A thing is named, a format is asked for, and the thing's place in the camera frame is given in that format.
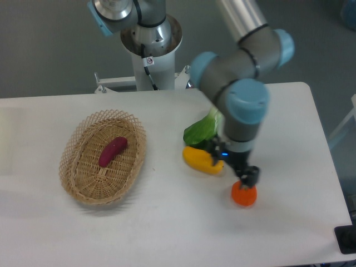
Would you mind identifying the woven wicker basket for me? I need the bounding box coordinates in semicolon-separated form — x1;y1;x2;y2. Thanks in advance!
59;110;146;205

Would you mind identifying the orange tangerine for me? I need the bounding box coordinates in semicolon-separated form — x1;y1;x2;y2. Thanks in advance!
231;181;258;207

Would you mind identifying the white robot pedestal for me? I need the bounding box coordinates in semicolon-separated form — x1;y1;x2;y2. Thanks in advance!
120;14;182;91

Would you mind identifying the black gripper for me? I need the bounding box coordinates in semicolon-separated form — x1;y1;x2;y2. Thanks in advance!
206;138;260;190

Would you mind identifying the yellow mango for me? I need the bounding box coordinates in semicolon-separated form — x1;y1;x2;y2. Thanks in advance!
182;146;224;175

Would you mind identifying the white base frame bracket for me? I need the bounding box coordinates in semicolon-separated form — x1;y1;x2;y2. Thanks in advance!
94;65;194;93

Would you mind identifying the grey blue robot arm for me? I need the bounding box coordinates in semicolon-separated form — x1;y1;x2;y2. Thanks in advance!
87;1;294;188

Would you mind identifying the purple sweet potato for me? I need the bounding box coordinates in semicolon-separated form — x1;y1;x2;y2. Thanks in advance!
98;136;128;167

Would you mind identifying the black device at edge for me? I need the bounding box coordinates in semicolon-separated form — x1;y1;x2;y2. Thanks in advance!
334;225;355;254

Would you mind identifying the black cable on pedestal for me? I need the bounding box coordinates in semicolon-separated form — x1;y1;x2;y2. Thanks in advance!
140;44;159;91

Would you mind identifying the green bok choy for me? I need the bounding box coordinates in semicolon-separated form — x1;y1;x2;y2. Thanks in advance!
183;107;222;150

